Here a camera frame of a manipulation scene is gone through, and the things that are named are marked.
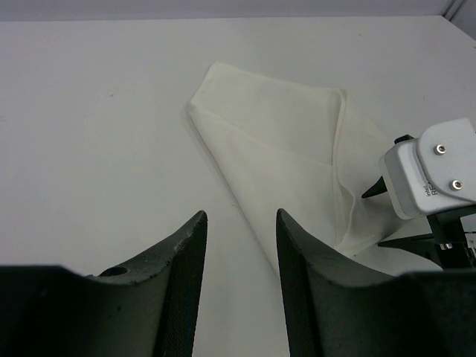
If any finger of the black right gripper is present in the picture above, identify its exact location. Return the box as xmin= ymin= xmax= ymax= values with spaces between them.
xmin=361 ymin=176 xmax=387 ymax=199
xmin=378 ymin=234 xmax=437 ymax=260

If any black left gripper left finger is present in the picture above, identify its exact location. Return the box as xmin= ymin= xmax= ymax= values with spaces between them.
xmin=1 ymin=211 xmax=208 ymax=356

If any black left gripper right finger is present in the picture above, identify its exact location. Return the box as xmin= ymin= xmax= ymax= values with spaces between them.
xmin=276 ymin=209 xmax=475 ymax=356

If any white cloth napkin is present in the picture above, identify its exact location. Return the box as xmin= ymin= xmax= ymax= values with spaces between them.
xmin=187 ymin=62 xmax=401 ymax=268

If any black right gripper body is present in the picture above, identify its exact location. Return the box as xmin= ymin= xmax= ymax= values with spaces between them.
xmin=427 ymin=210 xmax=475 ymax=270

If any right aluminium frame post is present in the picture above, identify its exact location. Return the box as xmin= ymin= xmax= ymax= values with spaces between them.
xmin=443 ymin=0 xmax=475 ymax=38

